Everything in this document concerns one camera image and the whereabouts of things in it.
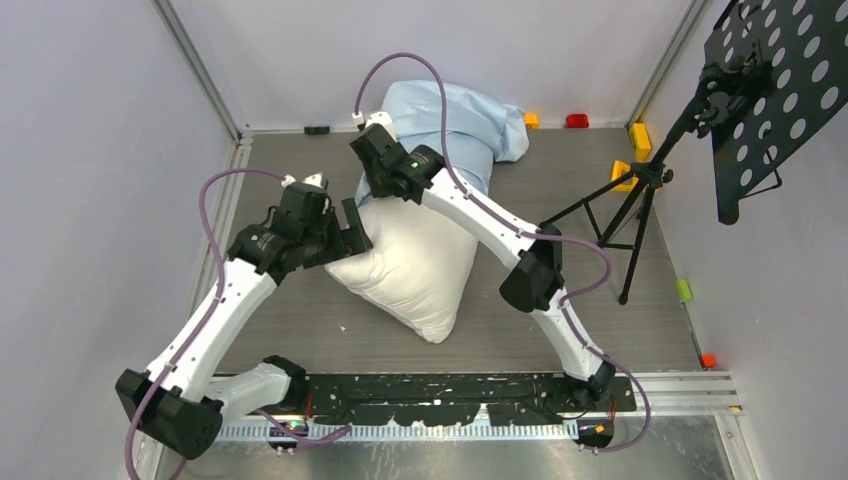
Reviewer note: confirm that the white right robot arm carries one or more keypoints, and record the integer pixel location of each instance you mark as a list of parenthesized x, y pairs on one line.
[(533, 255)]

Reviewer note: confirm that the orange toy block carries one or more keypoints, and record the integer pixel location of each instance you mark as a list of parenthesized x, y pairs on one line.
[(531, 121)]

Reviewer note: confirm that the black tripod stand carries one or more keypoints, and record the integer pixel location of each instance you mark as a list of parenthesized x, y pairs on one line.
[(699, 117)]

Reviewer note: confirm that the red toy block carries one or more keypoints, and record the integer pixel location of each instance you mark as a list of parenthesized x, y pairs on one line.
[(577, 121)]

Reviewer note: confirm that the light blue pillowcase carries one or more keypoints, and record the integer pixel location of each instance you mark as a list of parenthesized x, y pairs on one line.
[(480, 130)]

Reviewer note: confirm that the small orange block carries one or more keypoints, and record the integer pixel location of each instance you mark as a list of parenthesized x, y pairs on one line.
[(707, 361)]

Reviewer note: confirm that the white pillow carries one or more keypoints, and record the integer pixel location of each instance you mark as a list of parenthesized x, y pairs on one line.
[(417, 268)]

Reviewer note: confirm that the green block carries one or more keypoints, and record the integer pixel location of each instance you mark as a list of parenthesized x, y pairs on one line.
[(684, 290)]

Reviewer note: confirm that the small black wall object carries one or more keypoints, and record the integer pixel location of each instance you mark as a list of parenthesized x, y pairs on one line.
[(316, 130)]

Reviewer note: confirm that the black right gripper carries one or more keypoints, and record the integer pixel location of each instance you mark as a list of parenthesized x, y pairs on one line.
[(375, 188)]

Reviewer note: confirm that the slotted cable duct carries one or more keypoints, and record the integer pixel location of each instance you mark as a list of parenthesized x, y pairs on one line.
[(256, 430)]

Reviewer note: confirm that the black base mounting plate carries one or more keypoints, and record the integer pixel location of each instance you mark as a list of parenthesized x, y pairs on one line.
[(507, 399)]

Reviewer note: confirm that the yellow block near tripod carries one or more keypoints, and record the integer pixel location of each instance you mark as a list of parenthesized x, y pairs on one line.
[(619, 170)]

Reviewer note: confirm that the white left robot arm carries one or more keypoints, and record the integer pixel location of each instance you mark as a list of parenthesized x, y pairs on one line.
[(175, 400)]

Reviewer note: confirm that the black perforated stand plate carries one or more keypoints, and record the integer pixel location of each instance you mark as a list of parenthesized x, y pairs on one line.
[(782, 76)]

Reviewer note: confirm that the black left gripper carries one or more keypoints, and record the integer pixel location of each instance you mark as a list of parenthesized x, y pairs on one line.
[(347, 242)]

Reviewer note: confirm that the yellow block on rail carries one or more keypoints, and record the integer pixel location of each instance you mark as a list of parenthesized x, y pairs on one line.
[(640, 141)]

